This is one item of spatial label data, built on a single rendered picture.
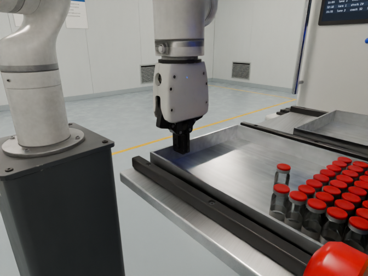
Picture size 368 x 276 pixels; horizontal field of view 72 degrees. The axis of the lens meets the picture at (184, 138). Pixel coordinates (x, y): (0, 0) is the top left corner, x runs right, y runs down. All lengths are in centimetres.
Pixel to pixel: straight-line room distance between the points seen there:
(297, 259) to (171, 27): 34
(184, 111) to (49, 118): 36
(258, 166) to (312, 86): 84
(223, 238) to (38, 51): 53
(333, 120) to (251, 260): 64
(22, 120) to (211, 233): 51
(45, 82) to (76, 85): 489
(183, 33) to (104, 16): 538
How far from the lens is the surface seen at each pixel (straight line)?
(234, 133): 64
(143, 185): 44
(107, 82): 579
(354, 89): 124
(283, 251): 31
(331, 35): 128
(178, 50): 42
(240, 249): 33
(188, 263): 151
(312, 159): 57
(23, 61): 66
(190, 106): 45
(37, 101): 67
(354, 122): 88
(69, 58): 548
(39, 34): 68
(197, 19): 43
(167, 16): 42
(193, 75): 44
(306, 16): 127
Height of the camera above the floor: 111
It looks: 21 degrees down
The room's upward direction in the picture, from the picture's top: straight up
